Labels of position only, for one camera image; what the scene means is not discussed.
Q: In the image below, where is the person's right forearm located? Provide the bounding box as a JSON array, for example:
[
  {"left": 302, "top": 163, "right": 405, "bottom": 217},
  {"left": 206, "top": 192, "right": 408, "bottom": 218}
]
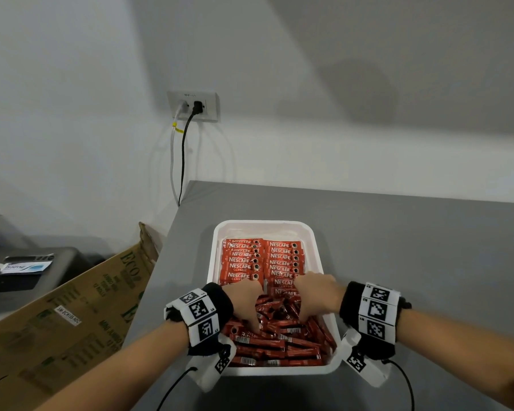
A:
[{"left": 396, "top": 310, "right": 514, "bottom": 411}]

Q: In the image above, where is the dark grey printer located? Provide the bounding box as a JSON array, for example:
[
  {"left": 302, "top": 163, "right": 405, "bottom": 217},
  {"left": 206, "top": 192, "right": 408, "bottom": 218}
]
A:
[{"left": 0, "top": 247, "right": 86, "bottom": 326}]

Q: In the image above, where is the black left camera cable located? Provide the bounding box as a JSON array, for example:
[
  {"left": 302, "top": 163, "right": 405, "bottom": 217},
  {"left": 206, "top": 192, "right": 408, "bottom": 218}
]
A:
[{"left": 156, "top": 366, "right": 198, "bottom": 411}]

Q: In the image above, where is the flat black device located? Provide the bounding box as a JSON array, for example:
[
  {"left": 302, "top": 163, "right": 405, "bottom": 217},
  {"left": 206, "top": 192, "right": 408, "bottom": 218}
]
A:
[{"left": 4, "top": 253, "right": 55, "bottom": 263}]

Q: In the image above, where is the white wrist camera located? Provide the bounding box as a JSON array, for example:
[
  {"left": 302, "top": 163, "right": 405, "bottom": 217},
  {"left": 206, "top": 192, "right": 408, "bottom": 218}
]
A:
[
  {"left": 186, "top": 333, "right": 237, "bottom": 392},
  {"left": 340, "top": 327, "right": 391, "bottom": 388}
]

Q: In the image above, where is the person's right hand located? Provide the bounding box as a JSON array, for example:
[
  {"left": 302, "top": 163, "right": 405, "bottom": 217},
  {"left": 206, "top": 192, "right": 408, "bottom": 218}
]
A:
[{"left": 293, "top": 271, "right": 347, "bottom": 324}]

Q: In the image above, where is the white and blue packet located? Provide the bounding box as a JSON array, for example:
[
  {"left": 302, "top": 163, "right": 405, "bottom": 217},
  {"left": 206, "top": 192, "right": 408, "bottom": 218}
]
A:
[{"left": 0, "top": 260, "right": 53, "bottom": 275}]

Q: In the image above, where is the black right camera cable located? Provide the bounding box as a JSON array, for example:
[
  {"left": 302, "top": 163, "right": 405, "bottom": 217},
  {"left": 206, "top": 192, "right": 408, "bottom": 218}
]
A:
[{"left": 381, "top": 359, "right": 415, "bottom": 411}]

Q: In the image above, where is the black camera cable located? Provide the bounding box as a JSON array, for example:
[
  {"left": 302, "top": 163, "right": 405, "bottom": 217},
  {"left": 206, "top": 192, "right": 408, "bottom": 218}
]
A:
[
  {"left": 381, "top": 359, "right": 415, "bottom": 411},
  {"left": 156, "top": 366, "right": 198, "bottom": 411}
]

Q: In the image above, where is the white plastic tray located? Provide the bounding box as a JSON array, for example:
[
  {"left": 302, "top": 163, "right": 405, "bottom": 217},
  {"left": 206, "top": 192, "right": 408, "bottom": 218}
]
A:
[{"left": 205, "top": 220, "right": 343, "bottom": 377}]

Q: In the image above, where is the person's left forearm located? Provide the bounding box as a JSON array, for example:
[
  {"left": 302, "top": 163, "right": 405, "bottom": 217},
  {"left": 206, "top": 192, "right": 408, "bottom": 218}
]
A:
[{"left": 36, "top": 320, "right": 190, "bottom": 411}]

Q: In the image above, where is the black left wristband with markers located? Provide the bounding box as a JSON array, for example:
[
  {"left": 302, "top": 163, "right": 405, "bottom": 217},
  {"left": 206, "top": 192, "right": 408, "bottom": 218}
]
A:
[{"left": 163, "top": 282, "right": 235, "bottom": 357}]

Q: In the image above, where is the brown cardboard box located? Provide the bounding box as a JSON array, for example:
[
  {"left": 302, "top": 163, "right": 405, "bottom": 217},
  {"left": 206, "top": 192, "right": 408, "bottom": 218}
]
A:
[{"left": 0, "top": 222, "right": 159, "bottom": 411}]

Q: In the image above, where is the grey wall socket plate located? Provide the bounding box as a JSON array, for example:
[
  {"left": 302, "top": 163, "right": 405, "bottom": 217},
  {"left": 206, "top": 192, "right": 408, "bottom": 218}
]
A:
[{"left": 167, "top": 90, "right": 220, "bottom": 123}]

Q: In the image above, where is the black right wristband with markers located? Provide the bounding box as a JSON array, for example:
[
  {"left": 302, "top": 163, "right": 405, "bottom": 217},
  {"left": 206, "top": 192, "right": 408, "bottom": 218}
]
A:
[{"left": 339, "top": 281, "right": 412, "bottom": 360}]

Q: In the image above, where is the black wristband with markers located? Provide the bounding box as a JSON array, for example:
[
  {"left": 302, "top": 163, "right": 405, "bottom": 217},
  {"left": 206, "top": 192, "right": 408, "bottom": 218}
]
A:
[
  {"left": 163, "top": 282, "right": 235, "bottom": 357},
  {"left": 339, "top": 281, "right": 412, "bottom": 360}
]

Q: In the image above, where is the person's left hand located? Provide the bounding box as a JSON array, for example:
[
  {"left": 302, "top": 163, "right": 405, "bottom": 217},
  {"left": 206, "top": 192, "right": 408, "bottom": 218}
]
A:
[{"left": 222, "top": 279, "right": 264, "bottom": 332}]

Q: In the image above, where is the black power cable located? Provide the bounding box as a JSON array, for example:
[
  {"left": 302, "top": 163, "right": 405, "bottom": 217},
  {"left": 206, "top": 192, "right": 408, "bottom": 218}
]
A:
[{"left": 178, "top": 113, "right": 197, "bottom": 207}]

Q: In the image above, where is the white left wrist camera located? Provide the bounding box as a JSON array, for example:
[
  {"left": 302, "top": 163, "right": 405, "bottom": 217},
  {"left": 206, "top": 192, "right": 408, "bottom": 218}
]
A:
[{"left": 186, "top": 333, "right": 237, "bottom": 392}]

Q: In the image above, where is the white power cable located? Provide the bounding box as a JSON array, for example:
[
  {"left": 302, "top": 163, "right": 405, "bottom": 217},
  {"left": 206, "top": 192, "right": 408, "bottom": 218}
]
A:
[{"left": 170, "top": 102, "right": 189, "bottom": 204}]

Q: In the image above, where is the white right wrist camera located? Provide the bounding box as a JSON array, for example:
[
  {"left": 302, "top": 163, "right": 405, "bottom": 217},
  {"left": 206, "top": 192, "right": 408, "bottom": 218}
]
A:
[{"left": 340, "top": 327, "right": 391, "bottom": 388}]

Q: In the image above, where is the pile of red coffee sachets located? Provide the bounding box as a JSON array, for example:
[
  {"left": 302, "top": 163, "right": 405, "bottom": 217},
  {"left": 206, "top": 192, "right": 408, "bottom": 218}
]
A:
[{"left": 222, "top": 293, "right": 337, "bottom": 368}]

